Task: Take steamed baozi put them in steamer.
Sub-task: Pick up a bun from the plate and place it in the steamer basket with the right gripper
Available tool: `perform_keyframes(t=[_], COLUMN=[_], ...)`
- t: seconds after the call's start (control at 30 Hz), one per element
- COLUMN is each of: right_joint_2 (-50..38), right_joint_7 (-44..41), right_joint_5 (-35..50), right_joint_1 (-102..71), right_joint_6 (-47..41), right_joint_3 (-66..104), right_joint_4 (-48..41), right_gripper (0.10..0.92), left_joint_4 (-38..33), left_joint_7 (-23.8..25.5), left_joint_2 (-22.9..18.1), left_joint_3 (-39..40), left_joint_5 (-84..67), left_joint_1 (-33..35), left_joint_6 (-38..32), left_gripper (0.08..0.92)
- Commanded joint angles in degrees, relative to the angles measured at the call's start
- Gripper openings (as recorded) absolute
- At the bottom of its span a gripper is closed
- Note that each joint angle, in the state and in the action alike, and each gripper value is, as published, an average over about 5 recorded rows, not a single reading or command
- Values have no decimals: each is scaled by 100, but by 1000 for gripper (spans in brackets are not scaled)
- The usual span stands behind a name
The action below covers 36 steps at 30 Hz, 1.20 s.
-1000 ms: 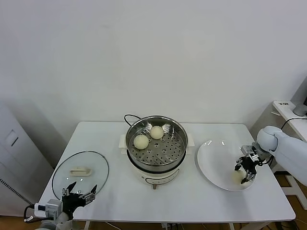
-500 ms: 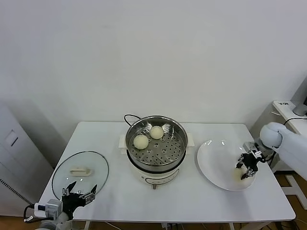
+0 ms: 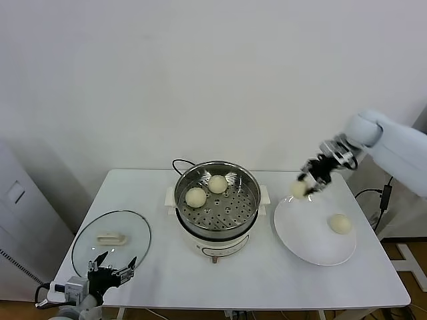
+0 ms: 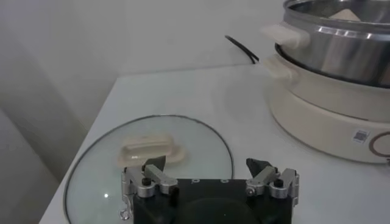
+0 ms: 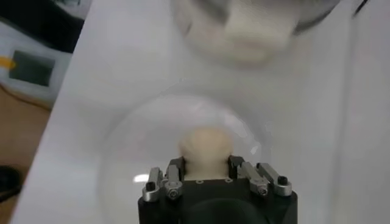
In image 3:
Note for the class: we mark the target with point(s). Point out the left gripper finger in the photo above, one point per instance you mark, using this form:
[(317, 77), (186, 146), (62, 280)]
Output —
[(97, 262), (125, 268)]

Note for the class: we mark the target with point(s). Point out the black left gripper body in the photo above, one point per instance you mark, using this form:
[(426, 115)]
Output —
[(102, 281)]

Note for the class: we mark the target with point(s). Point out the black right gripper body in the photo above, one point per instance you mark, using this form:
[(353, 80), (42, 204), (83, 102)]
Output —
[(322, 169)]

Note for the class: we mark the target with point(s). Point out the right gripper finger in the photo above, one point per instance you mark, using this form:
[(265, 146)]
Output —
[(318, 187), (304, 174)]

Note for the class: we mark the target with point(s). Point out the white steamed baozi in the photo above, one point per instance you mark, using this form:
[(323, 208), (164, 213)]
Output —
[(299, 190), (195, 197), (340, 224), (217, 184)]

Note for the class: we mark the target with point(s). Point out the round glass pot lid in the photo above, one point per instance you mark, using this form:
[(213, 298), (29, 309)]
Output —
[(133, 230)]

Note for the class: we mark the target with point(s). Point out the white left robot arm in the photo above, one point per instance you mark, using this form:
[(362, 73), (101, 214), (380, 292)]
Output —
[(86, 308)]

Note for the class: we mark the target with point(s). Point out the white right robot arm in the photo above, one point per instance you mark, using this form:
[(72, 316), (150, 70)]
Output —
[(393, 140)]

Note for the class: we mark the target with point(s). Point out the perforated steel steamer basket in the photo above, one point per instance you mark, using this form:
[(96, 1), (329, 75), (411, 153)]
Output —
[(227, 213)]

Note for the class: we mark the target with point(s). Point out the white table leg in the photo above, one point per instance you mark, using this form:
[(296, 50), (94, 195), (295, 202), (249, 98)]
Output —
[(322, 314), (121, 314)]

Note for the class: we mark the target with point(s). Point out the white round plate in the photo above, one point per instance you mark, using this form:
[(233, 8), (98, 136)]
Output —
[(310, 236)]

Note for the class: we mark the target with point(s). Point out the grey monitor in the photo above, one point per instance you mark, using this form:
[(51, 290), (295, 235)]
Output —
[(422, 120)]

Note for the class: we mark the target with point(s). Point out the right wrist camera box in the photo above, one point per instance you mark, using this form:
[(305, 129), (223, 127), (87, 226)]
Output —
[(338, 153)]

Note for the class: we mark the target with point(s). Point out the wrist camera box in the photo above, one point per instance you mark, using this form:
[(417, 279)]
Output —
[(338, 153), (73, 287)]

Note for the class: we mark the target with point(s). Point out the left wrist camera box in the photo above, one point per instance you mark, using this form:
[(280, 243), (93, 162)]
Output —
[(73, 287)]

